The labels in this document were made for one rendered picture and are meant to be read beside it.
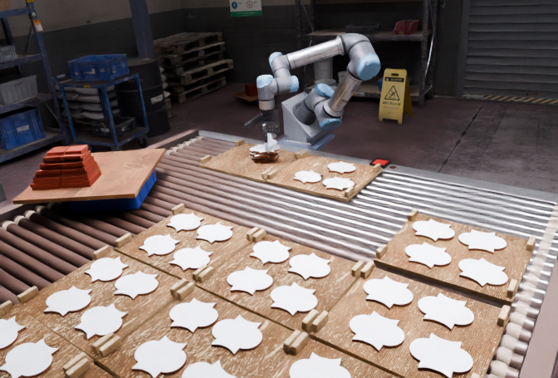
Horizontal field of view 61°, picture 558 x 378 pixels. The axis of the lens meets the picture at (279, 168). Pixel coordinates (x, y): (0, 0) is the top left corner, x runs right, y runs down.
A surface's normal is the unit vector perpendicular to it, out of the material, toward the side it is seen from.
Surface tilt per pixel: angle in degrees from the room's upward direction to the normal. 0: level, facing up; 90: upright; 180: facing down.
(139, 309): 0
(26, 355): 0
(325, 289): 0
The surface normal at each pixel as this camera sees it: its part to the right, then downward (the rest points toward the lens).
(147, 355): -0.07, -0.91
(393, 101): -0.58, 0.14
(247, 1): -0.51, 0.37
